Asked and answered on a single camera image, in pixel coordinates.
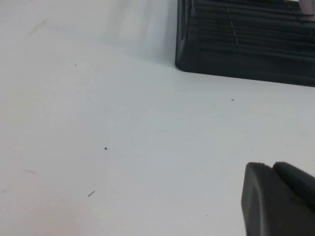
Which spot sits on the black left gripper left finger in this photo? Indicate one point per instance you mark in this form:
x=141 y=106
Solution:
x=265 y=201

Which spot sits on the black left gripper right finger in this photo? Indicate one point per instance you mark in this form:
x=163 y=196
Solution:
x=297 y=182

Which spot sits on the pink plate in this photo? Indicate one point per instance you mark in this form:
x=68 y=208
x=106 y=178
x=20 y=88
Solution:
x=307 y=6

